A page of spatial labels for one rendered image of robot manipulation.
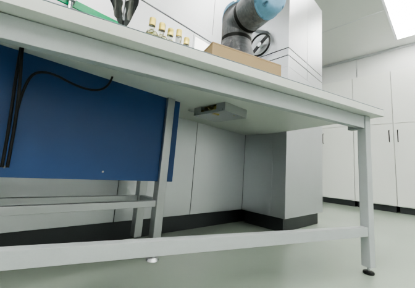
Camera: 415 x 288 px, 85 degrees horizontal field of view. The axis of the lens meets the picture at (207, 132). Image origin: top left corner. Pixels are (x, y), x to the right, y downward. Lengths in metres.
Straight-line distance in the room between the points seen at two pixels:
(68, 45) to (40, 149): 0.36
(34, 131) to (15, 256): 0.38
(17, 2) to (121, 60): 0.23
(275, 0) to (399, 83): 3.87
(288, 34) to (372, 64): 3.36
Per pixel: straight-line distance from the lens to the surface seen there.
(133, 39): 0.67
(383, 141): 4.40
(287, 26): 2.12
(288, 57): 1.98
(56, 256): 0.67
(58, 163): 0.91
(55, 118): 0.91
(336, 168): 4.50
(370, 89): 4.63
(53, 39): 0.71
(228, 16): 0.94
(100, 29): 0.67
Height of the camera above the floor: 0.40
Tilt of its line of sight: 9 degrees up
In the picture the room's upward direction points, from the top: 5 degrees clockwise
